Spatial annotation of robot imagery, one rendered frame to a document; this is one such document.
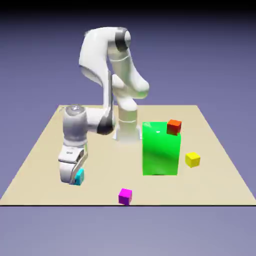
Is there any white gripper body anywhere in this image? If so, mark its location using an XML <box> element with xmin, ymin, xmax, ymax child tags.
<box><xmin>59</xmin><ymin>153</ymin><xmax>89</xmax><ymax>185</ymax></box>

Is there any small cyan cube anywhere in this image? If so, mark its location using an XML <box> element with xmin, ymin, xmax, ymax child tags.
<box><xmin>73</xmin><ymin>167</ymin><xmax>85</xmax><ymax>186</ymax></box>

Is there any small magenta cube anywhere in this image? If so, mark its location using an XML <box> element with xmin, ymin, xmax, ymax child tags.
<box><xmin>118</xmin><ymin>188</ymin><xmax>133</xmax><ymax>206</ymax></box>

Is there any small red cube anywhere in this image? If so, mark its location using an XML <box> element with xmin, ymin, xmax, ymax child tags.
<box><xmin>166</xmin><ymin>119</ymin><xmax>183</xmax><ymax>136</ymax></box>

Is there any small yellow cube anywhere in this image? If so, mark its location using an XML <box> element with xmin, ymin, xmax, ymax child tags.
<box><xmin>184</xmin><ymin>151</ymin><xmax>201</xmax><ymax>169</ymax></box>

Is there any large green box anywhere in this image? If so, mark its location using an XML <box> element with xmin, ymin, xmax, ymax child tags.
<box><xmin>142</xmin><ymin>121</ymin><xmax>182</xmax><ymax>177</ymax></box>

